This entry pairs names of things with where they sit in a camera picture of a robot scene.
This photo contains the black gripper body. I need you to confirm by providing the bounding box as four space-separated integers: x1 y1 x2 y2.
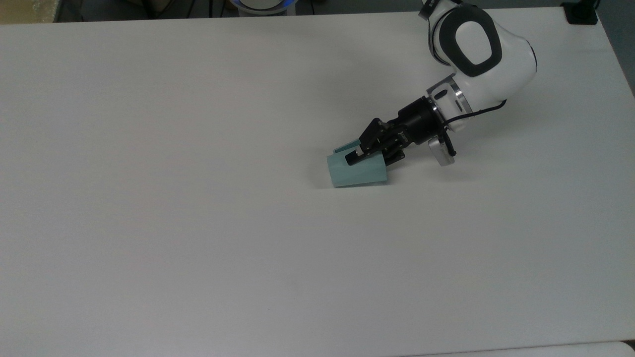
388 97 446 152

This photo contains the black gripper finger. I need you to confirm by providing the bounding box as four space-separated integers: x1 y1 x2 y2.
346 145 408 167
358 118 397 155

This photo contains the teal hexagonal cup with handle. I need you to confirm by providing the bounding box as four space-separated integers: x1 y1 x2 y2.
326 140 389 189

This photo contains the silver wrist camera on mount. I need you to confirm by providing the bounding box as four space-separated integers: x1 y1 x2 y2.
427 126 457 167

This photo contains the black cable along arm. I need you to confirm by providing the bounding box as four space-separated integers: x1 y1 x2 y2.
442 99 508 127

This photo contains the robot base with blue ring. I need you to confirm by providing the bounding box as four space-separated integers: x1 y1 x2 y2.
226 0 301 14

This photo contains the black camera pole table clamp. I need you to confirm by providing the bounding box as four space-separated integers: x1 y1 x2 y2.
561 0 600 25

